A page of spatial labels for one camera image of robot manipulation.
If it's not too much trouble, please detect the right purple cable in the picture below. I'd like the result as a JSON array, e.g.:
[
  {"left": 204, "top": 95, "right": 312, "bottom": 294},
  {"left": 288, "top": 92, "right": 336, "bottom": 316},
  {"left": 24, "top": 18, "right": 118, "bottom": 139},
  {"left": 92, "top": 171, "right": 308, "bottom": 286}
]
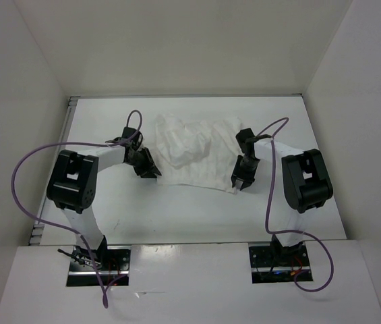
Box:
[{"left": 252, "top": 117, "right": 334, "bottom": 291}]

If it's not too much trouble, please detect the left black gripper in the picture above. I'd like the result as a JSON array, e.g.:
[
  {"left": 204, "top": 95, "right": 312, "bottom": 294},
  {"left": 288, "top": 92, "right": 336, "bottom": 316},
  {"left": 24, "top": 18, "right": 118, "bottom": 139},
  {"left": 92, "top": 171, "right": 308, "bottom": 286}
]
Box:
[{"left": 125, "top": 147, "right": 160, "bottom": 179}]

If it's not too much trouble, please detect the purple cable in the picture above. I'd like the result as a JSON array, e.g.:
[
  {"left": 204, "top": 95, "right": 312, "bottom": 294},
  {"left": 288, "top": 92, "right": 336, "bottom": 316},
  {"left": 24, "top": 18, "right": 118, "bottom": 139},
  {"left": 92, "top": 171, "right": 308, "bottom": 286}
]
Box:
[
  {"left": 10, "top": 110, "right": 144, "bottom": 309},
  {"left": 252, "top": 117, "right": 334, "bottom": 291}
]

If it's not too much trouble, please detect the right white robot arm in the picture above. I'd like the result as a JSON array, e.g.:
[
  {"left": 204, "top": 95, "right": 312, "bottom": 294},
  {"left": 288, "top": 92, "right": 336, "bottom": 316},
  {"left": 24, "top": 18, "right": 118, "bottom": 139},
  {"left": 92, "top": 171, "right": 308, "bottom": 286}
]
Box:
[{"left": 231, "top": 128, "right": 333, "bottom": 266}]

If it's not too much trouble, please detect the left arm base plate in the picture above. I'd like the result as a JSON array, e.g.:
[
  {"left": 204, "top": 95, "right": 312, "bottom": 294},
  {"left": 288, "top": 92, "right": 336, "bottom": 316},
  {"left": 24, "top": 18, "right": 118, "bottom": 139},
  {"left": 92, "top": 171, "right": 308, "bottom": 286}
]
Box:
[{"left": 65, "top": 246, "right": 131, "bottom": 287}]

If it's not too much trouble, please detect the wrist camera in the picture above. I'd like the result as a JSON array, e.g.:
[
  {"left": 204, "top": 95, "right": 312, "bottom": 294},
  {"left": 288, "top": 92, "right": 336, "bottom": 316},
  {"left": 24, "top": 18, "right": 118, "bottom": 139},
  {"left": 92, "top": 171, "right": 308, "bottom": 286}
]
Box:
[
  {"left": 121, "top": 126, "right": 144, "bottom": 146},
  {"left": 235, "top": 128, "right": 255, "bottom": 156}
]

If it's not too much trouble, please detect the white skirt cloth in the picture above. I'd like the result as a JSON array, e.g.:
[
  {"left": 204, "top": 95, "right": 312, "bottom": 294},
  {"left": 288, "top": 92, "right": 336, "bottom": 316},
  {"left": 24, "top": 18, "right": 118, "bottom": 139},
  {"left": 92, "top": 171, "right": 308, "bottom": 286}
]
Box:
[{"left": 152, "top": 115, "right": 241, "bottom": 194}]

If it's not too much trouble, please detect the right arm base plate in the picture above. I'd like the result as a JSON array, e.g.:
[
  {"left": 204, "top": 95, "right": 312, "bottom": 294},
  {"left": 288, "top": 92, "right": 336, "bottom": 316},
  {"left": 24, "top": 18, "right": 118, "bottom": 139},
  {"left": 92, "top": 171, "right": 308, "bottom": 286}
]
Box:
[{"left": 248, "top": 243, "right": 313, "bottom": 284}]

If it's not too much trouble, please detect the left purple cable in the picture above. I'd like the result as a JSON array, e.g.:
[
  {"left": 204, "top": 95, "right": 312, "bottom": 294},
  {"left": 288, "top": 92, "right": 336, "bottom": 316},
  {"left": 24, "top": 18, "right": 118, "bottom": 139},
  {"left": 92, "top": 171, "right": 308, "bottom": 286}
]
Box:
[{"left": 10, "top": 110, "right": 144, "bottom": 309}]

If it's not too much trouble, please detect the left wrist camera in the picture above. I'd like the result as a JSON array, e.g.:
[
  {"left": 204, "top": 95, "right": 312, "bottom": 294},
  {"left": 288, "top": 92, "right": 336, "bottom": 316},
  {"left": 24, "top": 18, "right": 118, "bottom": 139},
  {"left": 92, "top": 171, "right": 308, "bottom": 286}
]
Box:
[{"left": 121, "top": 126, "right": 144, "bottom": 146}]

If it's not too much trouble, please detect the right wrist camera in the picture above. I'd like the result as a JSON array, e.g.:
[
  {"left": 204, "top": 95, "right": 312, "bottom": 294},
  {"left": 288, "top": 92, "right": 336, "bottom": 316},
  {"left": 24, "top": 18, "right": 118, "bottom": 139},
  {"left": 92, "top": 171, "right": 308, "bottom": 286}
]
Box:
[{"left": 235, "top": 128, "right": 255, "bottom": 156}]

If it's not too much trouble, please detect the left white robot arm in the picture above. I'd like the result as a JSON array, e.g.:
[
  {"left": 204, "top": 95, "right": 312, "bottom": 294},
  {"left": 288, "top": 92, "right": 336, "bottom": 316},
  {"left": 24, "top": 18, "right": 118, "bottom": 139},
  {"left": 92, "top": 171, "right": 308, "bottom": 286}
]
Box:
[{"left": 47, "top": 134, "right": 161, "bottom": 270}]

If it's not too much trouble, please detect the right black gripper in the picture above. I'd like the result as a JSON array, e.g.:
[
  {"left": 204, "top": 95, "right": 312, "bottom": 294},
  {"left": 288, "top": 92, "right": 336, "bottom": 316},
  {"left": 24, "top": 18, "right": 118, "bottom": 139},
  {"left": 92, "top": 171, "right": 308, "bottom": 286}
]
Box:
[{"left": 231, "top": 155, "right": 261, "bottom": 190}]

